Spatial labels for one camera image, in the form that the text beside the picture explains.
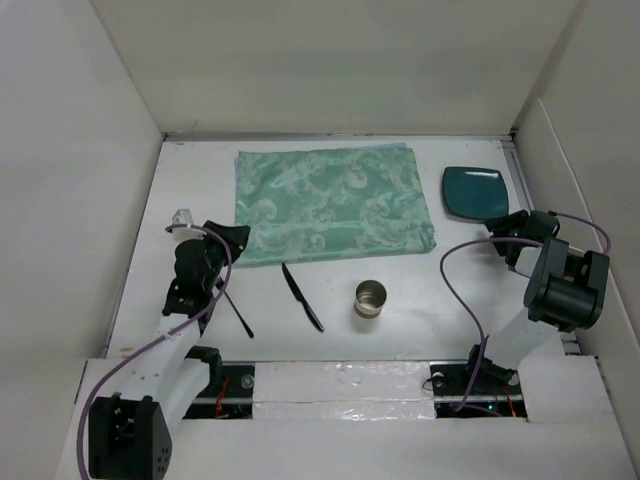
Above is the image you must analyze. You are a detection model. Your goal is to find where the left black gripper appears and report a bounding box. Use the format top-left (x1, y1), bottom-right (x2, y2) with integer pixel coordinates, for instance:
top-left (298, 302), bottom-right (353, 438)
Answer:
top-left (193, 223), bottom-right (248, 293)

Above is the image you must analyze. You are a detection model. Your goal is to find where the teal square plate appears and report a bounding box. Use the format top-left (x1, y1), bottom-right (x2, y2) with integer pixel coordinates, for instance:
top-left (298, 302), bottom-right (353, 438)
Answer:
top-left (441, 166), bottom-right (509, 221)

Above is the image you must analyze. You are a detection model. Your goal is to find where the black metal fork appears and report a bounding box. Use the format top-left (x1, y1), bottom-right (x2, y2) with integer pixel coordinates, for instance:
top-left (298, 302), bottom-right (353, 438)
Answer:
top-left (215, 278), bottom-right (255, 339)

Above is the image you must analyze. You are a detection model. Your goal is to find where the green patterned cloth placemat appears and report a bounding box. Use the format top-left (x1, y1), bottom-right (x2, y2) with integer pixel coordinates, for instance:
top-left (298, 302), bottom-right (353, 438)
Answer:
top-left (235, 144), bottom-right (436, 267)

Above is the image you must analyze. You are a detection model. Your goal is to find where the black table knife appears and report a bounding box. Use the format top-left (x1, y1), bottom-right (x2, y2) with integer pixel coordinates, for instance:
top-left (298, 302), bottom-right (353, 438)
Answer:
top-left (281, 262), bottom-right (325, 333)

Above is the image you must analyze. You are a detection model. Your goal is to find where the steel cup with cork base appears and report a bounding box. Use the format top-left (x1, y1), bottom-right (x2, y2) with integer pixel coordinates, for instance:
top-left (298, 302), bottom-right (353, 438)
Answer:
top-left (354, 280), bottom-right (388, 319)

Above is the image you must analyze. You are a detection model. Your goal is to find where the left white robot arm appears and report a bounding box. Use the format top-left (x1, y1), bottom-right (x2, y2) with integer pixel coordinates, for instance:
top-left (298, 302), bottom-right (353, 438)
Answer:
top-left (76, 221), bottom-right (251, 479)

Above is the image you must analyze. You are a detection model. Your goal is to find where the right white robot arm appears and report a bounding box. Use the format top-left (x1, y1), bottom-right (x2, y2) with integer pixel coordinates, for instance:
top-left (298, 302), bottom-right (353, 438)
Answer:
top-left (462, 210), bottom-right (612, 395)

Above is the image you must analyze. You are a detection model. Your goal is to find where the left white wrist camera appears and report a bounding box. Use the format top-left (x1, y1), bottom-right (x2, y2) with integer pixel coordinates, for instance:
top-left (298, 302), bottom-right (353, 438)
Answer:
top-left (170, 209), bottom-right (193, 238)

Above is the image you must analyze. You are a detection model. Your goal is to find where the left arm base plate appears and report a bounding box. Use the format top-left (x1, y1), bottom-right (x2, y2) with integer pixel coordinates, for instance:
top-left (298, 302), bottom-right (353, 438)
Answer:
top-left (184, 363), bottom-right (255, 420)

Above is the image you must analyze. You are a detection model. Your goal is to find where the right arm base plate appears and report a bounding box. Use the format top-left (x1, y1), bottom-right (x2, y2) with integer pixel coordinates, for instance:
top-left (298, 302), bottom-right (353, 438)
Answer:
top-left (422, 361), bottom-right (527, 419)

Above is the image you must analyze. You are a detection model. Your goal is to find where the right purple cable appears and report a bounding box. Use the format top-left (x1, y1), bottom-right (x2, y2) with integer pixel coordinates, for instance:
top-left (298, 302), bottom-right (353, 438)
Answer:
top-left (439, 212), bottom-right (613, 414)

